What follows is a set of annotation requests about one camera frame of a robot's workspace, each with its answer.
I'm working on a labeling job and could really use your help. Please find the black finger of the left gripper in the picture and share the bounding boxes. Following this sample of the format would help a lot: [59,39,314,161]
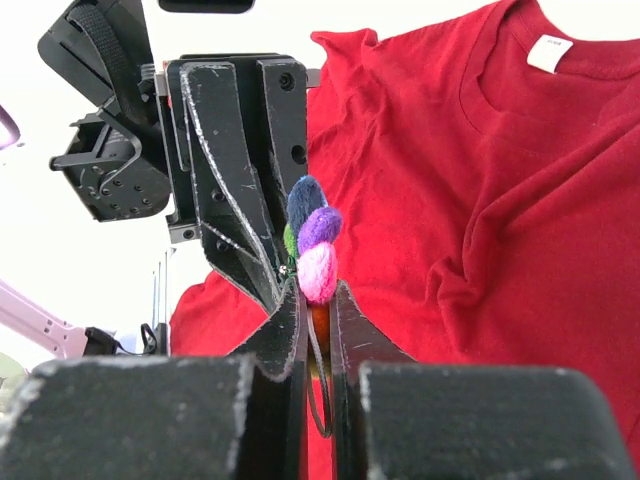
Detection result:
[180,62,281,312]

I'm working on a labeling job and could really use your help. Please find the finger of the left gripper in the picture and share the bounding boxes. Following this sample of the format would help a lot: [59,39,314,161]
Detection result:
[257,57,307,210]

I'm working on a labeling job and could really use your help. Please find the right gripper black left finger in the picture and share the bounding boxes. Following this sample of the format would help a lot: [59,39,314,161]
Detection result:
[1,281,306,479]

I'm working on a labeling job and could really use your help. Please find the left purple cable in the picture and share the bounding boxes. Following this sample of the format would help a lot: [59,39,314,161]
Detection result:
[0,104,21,151]

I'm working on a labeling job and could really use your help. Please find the red t-shirt garment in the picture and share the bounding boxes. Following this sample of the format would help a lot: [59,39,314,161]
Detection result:
[169,0,640,480]

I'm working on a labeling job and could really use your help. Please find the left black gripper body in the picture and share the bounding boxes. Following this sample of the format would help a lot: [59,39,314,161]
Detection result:
[38,1,199,243]

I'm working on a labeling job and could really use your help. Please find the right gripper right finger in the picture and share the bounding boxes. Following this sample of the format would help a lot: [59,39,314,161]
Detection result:
[330,282,637,479]

